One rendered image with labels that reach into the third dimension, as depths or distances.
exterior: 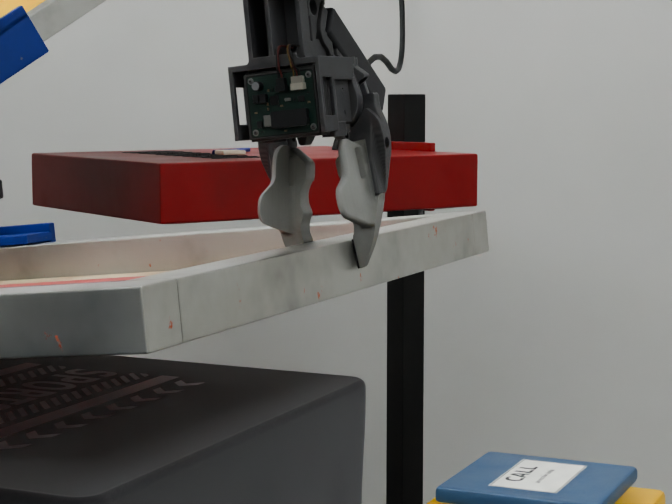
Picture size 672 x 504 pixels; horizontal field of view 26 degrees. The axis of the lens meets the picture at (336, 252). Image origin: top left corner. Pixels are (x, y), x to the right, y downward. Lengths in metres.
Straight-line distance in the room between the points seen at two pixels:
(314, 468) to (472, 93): 1.99
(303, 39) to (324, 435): 0.37
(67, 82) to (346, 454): 2.44
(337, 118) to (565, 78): 2.09
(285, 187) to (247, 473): 0.22
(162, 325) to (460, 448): 2.45
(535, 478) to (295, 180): 0.30
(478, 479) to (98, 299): 0.26
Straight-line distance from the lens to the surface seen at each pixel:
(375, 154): 1.04
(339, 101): 1.03
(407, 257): 1.15
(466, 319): 3.18
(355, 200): 1.03
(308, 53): 1.02
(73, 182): 2.40
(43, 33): 1.99
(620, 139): 3.05
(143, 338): 0.81
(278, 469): 1.16
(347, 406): 1.27
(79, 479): 0.99
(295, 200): 1.07
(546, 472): 0.92
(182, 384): 1.29
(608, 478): 0.91
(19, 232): 1.58
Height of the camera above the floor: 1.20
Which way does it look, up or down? 6 degrees down
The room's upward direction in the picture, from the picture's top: straight up
